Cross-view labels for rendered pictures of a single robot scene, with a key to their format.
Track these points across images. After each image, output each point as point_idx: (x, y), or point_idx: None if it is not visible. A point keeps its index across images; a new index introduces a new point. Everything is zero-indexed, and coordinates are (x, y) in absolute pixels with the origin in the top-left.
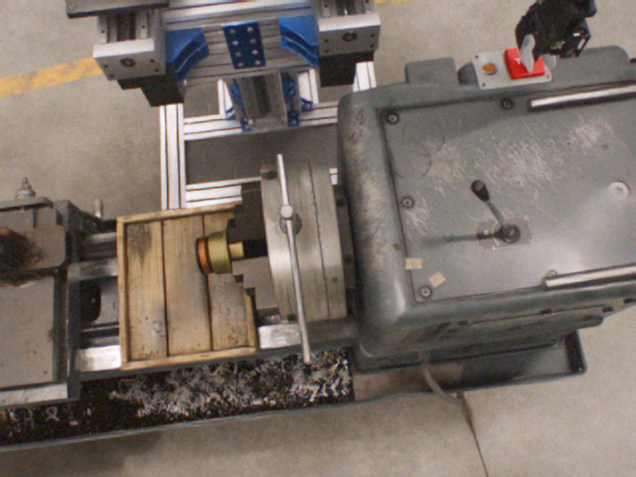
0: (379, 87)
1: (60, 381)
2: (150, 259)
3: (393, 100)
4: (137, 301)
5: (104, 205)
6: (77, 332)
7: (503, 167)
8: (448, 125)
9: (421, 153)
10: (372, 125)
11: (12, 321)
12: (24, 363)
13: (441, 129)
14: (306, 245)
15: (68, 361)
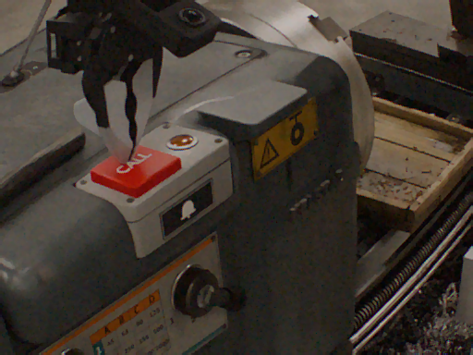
0: (302, 63)
1: (354, 49)
2: (422, 142)
3: (267, 62)
4: (387, 120)
5: None
6: (399, 88)
7: (58, 99)
8: (163, 81)
9: (166, 55)
10: (258, 42)
11: (424, 35)
12: (382, 27)
13: (168, 76)
14: (203, 4)
15: (368, 58)
